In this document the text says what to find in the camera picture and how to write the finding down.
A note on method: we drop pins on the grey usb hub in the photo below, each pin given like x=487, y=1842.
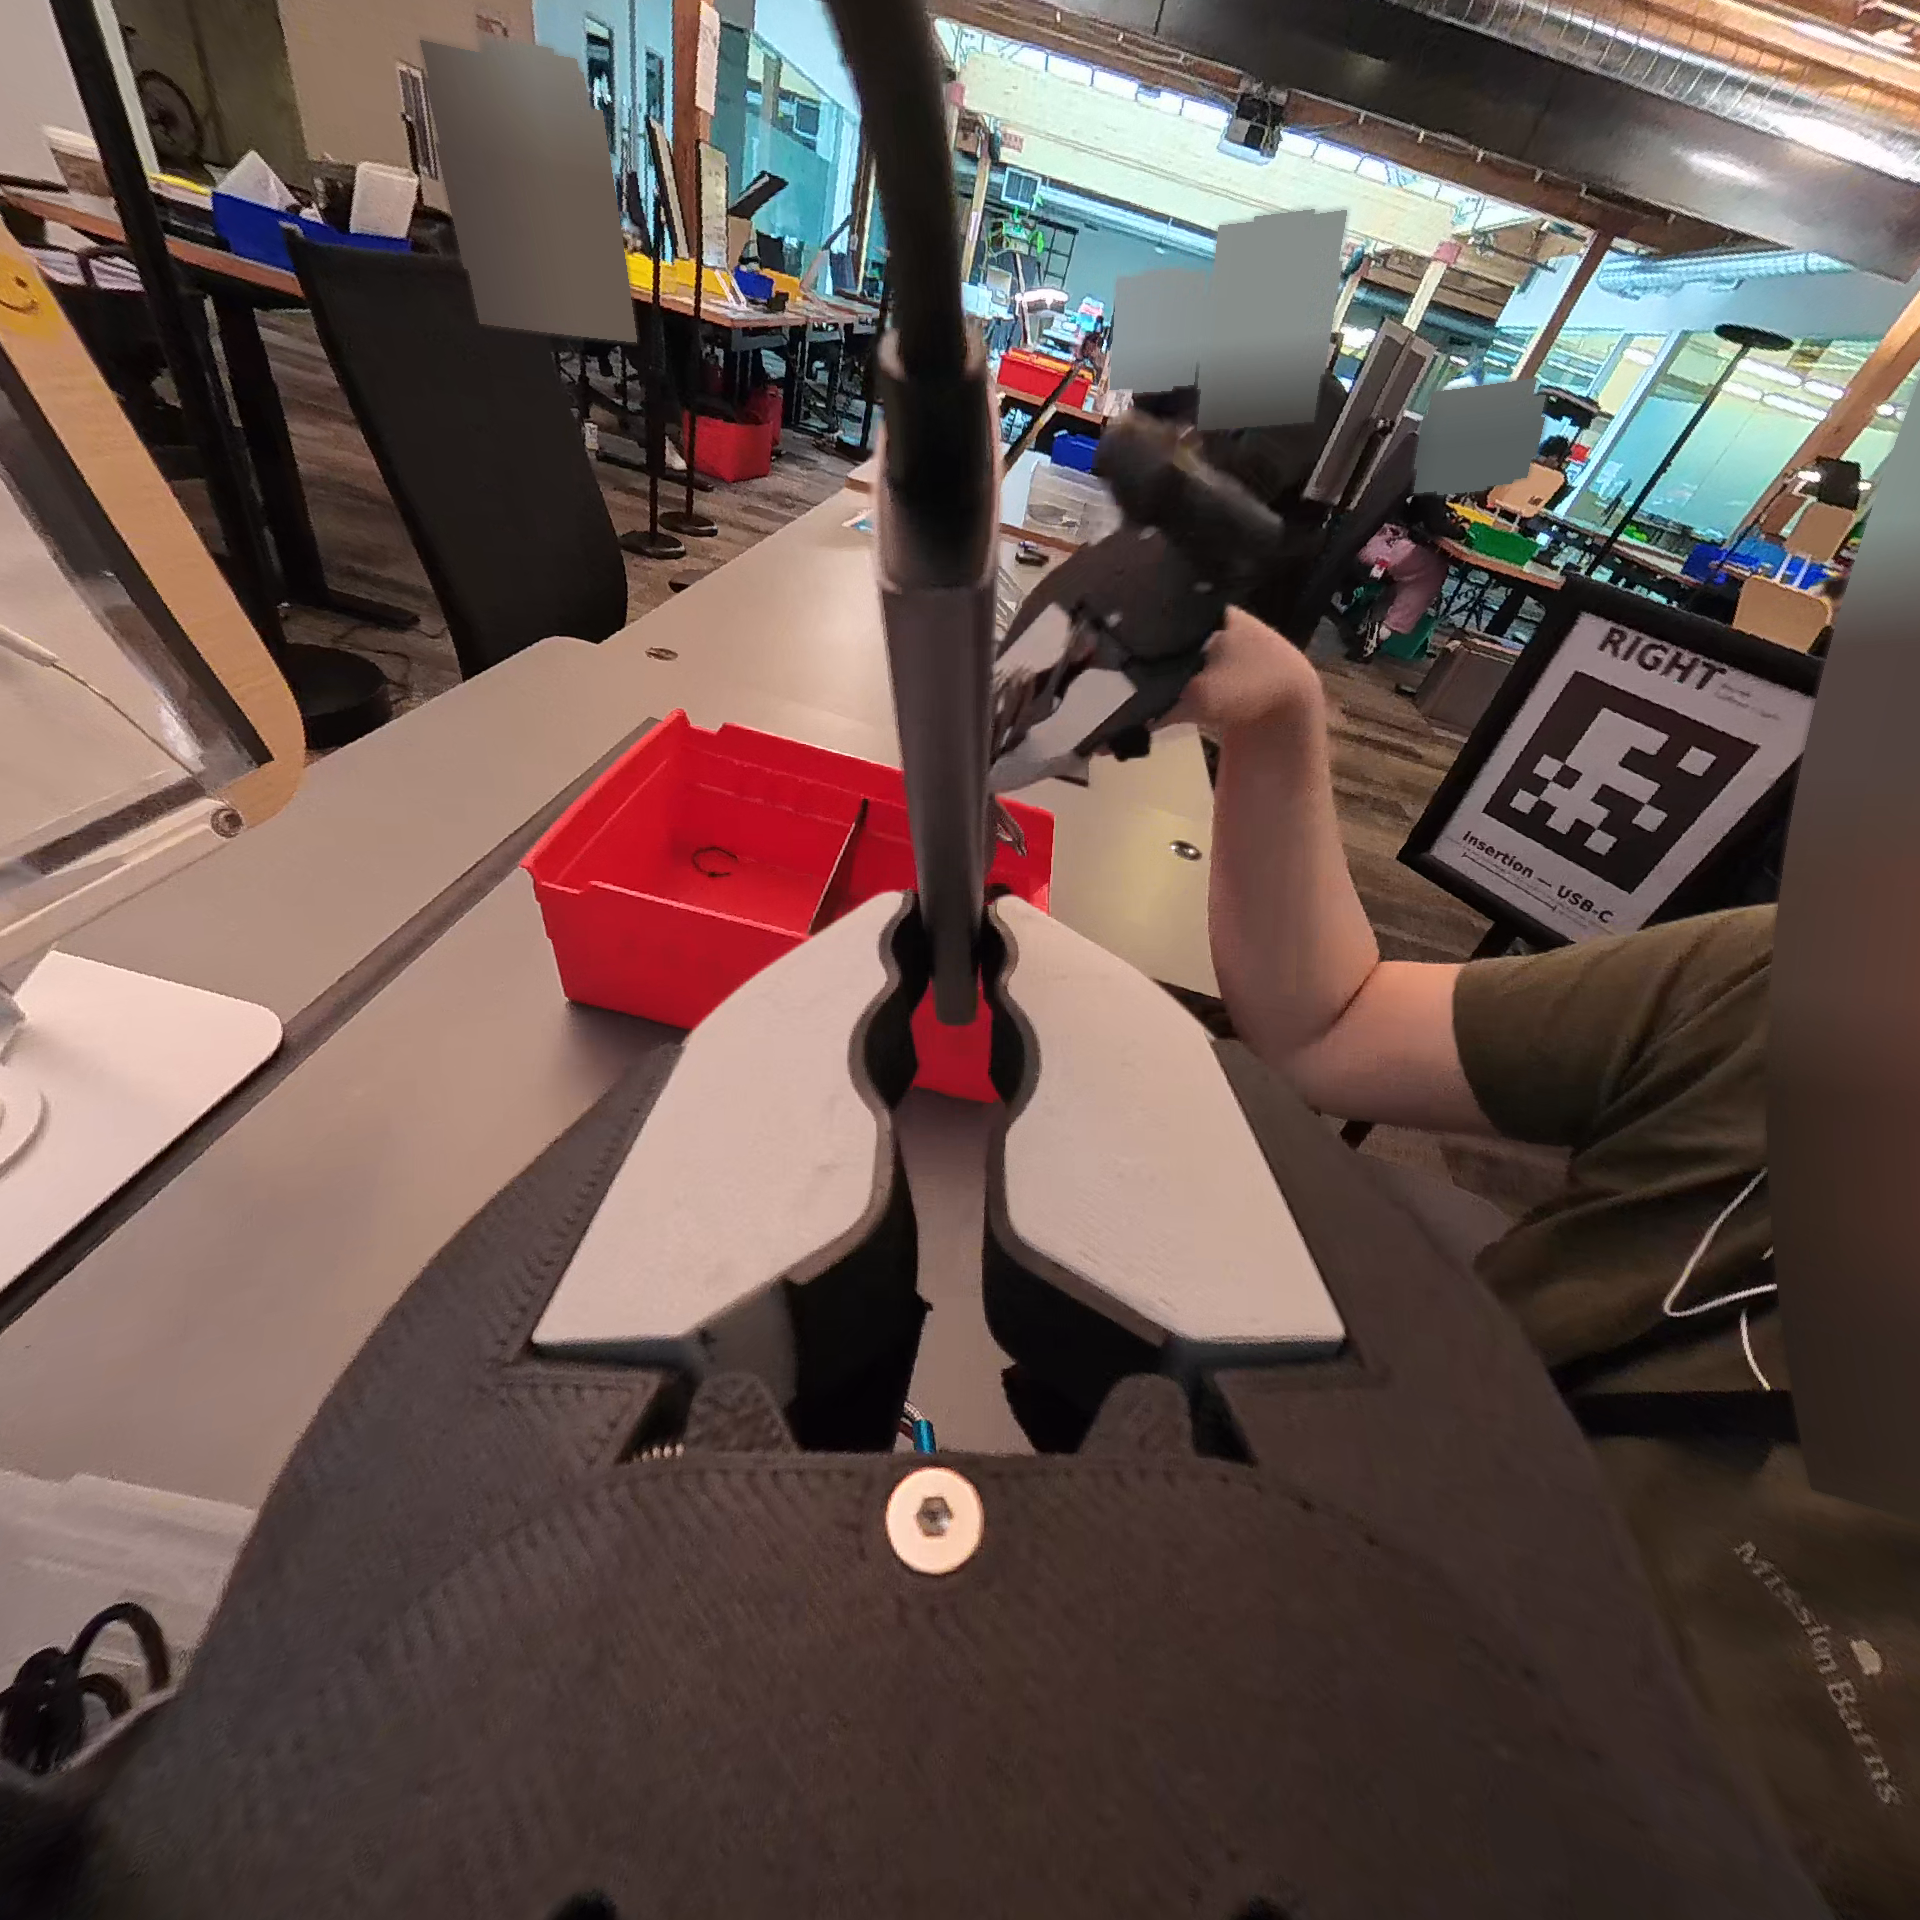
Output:
x=939, y=674

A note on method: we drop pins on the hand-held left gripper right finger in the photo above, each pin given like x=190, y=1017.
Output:
x=1171, y=1184

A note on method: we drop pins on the red plastic bin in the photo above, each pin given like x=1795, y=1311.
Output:
x=734, y=441
x=630, y=914

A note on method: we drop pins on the black floor lamp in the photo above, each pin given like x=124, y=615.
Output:
x=1689, y=451

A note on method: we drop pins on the black cabinet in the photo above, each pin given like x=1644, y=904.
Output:
x=451, y=451

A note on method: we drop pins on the blue plastic bin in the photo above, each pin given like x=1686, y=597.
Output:
x=255, y=234

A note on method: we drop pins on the framed marker sign on stand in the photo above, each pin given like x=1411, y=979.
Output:
x=1621, y=779

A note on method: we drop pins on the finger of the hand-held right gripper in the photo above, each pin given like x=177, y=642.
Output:
x=1090, y=735
x=1050, y=639

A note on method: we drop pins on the yellow smiley sticker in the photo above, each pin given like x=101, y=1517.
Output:
x=14, y=292

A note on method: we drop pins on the pale horizontal duct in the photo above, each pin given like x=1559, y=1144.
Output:
x=1724, y=272

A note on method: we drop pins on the flexible silver duct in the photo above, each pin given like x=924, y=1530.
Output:
x=1724, y=60

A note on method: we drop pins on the grey monitor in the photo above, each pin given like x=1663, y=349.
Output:
x=1373, y=405

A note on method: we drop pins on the black floor pole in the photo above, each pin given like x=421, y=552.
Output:
x=340, y=697

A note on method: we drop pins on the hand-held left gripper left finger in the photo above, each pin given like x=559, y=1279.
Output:
x=734, y=1154

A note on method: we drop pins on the person's right hand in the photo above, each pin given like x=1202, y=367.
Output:
x=1254, y=682

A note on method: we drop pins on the grey waste bin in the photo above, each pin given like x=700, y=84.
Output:
x=1463, y=682

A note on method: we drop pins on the person's right forearm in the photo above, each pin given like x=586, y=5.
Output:
x=1291, y=930

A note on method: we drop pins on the wooden work desk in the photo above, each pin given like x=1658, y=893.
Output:
x=241, y=271

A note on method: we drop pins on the instruction board stand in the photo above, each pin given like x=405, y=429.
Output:
x=121, y=1080

